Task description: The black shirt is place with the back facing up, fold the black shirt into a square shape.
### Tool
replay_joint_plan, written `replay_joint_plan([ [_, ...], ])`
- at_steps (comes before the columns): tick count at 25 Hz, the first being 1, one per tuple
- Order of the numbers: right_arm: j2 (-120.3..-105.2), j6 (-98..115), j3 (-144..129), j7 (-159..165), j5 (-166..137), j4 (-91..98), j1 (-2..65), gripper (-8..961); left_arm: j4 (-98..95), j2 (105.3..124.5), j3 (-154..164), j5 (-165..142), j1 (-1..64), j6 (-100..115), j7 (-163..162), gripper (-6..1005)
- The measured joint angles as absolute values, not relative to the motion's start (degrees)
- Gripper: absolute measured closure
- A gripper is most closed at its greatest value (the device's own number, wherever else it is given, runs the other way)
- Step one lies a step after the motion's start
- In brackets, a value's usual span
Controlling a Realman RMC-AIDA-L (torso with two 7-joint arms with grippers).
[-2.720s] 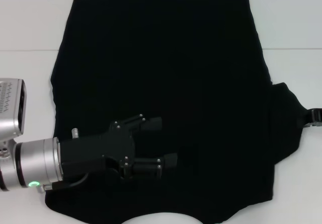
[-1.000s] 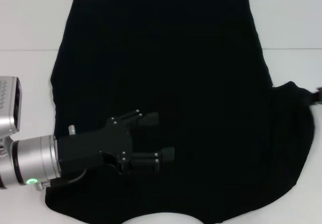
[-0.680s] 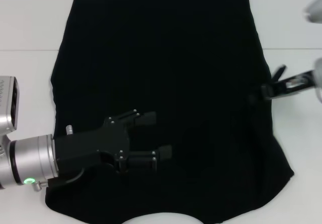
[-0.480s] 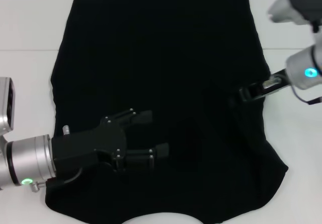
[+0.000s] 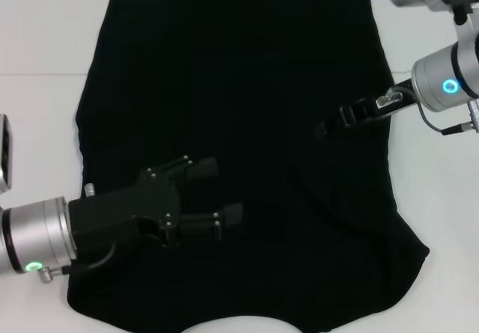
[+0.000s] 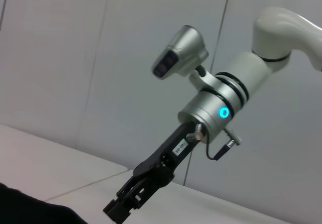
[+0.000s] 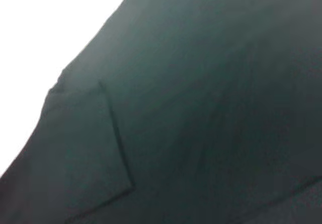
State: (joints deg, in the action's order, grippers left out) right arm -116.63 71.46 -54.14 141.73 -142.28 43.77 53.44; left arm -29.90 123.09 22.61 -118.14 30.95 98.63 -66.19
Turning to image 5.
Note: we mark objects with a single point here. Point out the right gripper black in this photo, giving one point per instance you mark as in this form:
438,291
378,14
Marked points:
400,99

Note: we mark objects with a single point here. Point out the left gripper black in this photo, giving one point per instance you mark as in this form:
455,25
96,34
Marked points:
123,213

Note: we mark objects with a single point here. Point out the black t-shirt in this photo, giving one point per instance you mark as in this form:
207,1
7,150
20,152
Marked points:
243,86

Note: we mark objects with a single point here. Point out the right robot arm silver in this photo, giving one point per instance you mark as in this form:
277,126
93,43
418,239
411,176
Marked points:
434,75

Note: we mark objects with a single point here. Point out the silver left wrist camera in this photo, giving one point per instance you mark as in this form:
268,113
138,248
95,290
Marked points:
5,153

